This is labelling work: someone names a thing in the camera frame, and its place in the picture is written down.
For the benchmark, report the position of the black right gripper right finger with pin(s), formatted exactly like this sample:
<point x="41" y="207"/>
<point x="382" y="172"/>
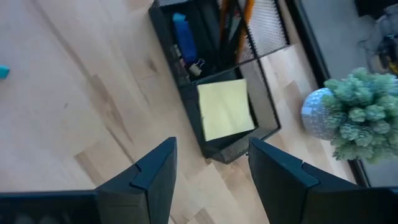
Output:
<point x="286" y="193"/>

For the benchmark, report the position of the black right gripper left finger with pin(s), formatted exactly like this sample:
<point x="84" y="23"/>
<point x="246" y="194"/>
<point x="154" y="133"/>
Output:
<point x="146" y="193"/>

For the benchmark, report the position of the black mesh desk organizer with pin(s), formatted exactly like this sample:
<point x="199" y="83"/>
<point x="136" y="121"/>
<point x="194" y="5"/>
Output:
<point x="267" y="102"/>

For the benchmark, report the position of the yellow sticky note pad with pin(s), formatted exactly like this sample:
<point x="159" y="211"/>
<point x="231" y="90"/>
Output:
<point x="225" y="109"/>

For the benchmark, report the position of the small silver binder clip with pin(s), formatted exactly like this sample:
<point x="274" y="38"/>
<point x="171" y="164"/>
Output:
<point x="196" y="68"/>

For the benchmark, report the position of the orange pencil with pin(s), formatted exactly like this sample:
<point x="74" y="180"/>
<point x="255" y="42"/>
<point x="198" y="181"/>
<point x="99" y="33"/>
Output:
<point x="246" y="15"/>
<point x="224" y="12"/>

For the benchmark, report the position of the teal binder clip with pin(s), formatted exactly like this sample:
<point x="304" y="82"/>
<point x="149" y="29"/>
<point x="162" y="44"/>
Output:
<point x="3" y="72"/>

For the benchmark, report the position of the green plant in white pot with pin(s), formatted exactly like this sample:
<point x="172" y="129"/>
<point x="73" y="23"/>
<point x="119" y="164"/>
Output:
<point x="360" y="118"/>

